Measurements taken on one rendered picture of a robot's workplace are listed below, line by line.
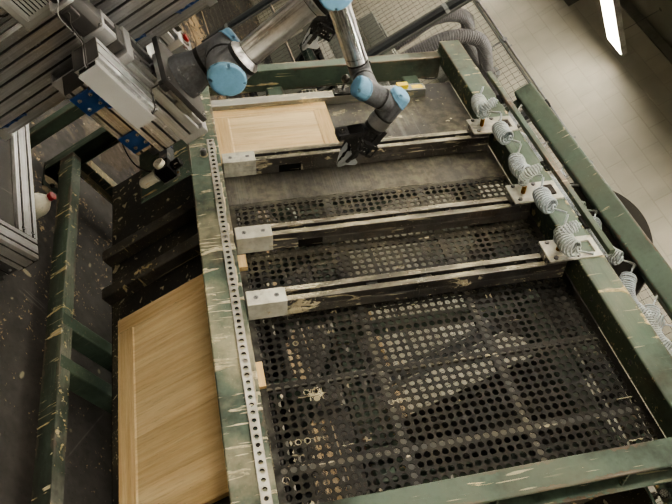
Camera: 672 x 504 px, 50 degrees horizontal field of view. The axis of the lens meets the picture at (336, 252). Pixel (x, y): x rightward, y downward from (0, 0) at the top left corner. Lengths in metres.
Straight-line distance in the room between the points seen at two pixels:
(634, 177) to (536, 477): 6.38
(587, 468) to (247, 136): 1.80
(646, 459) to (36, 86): 2.17
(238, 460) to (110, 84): 1.12
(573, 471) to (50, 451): 1.56
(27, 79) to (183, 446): 1.29
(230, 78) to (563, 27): 7.59
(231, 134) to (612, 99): 6.31
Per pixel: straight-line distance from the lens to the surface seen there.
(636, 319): 2.40
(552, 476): 2.05
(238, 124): 3.08
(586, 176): 3.39
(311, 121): 3.09
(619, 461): 2.13
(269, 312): 2.28
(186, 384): 2.54
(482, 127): 3.00
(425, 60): 3.54
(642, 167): 8.25
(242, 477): 1.94
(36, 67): 2.58
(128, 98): 2.27
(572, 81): 9.03
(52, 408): 2.59
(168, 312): 2.79
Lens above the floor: 1.69
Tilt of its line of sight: 12 degrees down
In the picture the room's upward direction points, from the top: 61 degrees clockwise
